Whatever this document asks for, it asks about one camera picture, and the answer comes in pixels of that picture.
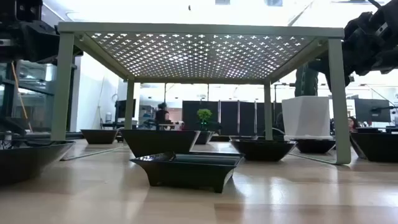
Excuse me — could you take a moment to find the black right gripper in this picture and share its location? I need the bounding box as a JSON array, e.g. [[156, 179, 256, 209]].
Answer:
[[308, 11, 379, 83]]

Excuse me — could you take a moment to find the black wavy mini plate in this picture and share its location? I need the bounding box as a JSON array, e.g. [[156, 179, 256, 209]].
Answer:
[[349, 131, 398, 163], [0, 139, 76, 187], [229, 138, 299, 162], [195, 130, 216, 145], [294, 138, 337, 154], [80, 129, 119, 145]]

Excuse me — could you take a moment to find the black flared square mini plate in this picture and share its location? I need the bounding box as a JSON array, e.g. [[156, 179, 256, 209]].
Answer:
[[120, 129, 201, 158]]

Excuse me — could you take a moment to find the small black square mini plate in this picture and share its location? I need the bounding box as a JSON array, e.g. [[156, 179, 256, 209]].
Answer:
[[129, 151, 246, 194]]

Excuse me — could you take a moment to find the green cactus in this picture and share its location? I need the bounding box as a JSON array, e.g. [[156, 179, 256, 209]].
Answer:
[[294, 62, 320, 97]]

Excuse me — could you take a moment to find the white hexagonal planter pot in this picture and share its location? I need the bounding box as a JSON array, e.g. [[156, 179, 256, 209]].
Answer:
[[281, 95, 334, 141]]

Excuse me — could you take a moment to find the black framed glass partition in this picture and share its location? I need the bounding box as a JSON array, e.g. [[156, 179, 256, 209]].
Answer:
[[0, 58, 78, 133]]

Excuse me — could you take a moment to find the person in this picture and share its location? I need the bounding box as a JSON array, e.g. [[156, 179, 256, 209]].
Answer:
[[154, 101, 171, 124], [348, 115, 359, 133]]

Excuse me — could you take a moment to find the black computer monitor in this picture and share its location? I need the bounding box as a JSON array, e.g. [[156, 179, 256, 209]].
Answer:
[[114, 98, 137, 119], [354, 98, 392, 123]]

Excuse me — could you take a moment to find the small green potted plant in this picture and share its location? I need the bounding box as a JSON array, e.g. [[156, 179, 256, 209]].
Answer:
[[196, 108, 222, 132]]

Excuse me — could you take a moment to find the green perforated metal shelf riser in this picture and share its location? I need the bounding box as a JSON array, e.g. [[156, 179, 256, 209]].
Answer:
[[50, 21, 353, 166]]

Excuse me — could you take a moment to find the yellow cable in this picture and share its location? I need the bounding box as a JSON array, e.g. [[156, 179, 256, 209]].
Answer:
[[11, 61, 34, 133]]

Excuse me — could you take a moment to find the black curved cable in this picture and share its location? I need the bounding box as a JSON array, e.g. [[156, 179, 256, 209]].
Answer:
[[0, 116, 29, 136]]

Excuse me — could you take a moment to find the black office partition wall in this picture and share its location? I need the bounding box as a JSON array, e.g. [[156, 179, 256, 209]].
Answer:
[[182, 100, 283, 136]]

